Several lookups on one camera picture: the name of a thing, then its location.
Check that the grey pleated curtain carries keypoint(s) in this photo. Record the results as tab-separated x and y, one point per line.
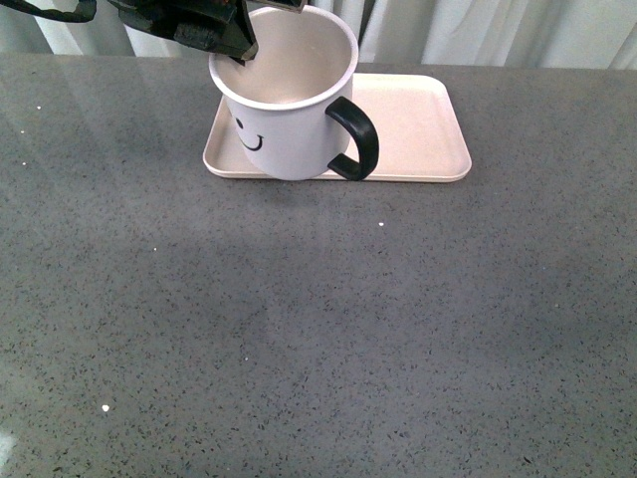
502	33

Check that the white smiley mug black handle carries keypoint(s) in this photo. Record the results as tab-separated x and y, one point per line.
292	105

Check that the cream rectangular tray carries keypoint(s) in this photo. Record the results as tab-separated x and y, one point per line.
419	135

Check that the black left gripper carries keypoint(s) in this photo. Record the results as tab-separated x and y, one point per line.
201	25

